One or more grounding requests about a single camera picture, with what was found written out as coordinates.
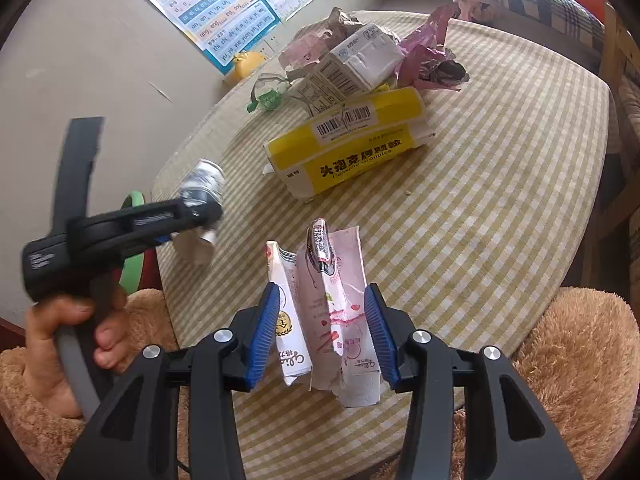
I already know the yellow duck toy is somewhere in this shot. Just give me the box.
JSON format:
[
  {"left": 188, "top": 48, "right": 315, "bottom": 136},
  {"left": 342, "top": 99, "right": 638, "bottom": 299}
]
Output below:
[{"left": 222, "top": 51, "right": 271, "bottom": 86}]

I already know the person's left hand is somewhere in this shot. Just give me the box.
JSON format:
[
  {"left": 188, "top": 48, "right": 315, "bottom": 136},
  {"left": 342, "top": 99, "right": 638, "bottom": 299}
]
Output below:
[{"left": 25, "top": 287, "right": 129, "bottom": 418}]

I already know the white carton with gold seal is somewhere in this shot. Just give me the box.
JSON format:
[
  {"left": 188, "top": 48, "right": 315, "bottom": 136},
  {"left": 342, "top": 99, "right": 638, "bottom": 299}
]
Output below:
[{"left": 265, "top": 241, "right": 315, "bottom": 387}]

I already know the torn pink white carton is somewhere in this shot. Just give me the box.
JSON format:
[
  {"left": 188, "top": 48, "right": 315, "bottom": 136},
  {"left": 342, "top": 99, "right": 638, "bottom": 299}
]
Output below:
[{"left": 295, "top": 225, "right": 387, "bottom": 407}]

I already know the blue alphabet wall poster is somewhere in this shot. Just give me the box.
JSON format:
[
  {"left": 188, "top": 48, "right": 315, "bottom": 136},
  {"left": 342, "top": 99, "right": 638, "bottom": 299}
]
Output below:
[{"left": 120, "top": 0, "right": 282, "bottom": 77}]

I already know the brown plush toy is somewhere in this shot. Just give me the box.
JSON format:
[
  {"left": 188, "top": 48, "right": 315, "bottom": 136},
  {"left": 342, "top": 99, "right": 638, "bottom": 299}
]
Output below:
[{"left": 0, "top": 286, "right": 640, "bottom": 480}]

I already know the pink plastic bag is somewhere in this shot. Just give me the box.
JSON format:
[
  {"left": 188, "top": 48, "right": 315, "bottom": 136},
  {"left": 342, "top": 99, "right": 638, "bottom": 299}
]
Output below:
[{"left": 397, "top": 5, "right": 471, "bottom": 92}]

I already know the crushed white drink can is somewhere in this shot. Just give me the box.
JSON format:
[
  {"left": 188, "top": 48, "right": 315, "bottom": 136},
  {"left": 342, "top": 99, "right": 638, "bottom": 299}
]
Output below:
[{"left": 172, "top": 159, "right": 226, "bottom": 267}]

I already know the green plastic wrapper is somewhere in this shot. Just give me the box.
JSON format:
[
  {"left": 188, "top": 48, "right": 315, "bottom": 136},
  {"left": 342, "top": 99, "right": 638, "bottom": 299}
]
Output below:
[{"left": 245, "top": 72, "right": 292, "bottom": 112}]

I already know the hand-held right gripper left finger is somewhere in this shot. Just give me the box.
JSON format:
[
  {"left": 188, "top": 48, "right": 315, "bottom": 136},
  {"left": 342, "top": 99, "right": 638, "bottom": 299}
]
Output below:
[{"left": 57, "top": 282, "right": 281, "bottom": 480}]

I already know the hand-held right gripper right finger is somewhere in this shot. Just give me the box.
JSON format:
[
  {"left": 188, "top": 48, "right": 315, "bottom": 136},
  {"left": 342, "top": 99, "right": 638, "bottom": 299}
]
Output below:
[{"left": 364, "top": 284, "right": 583, "bottom": 480}]

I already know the green rimmed bin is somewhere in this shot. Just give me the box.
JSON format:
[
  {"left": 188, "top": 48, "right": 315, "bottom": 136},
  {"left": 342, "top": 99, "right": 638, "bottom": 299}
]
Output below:
[{"left": 117, "top": 191, "right": 152, "bottom": 297}]

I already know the white milk carton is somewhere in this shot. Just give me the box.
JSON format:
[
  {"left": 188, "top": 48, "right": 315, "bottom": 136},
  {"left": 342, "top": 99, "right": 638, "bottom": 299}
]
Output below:
[{"left": 286, "top": 22, "right": 401, "bottom": 112}]

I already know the wooden chair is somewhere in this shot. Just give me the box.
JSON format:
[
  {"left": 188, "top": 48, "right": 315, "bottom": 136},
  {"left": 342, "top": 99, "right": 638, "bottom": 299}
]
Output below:
[{"left": 580, "top": 2, "right": 640, "bottom": 302}]

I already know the yellow medicine box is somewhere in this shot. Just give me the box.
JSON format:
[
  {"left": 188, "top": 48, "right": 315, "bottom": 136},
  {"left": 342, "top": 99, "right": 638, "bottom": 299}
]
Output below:
[{"left": 264, "top": 86, "right": 435, "bottom": 204}]

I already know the crushed pink carton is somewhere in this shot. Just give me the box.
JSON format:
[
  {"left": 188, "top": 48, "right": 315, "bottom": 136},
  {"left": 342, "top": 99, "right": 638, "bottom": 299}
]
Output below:
[{"left": 277, "top": 31, "right": 337, "bottom": 70}]

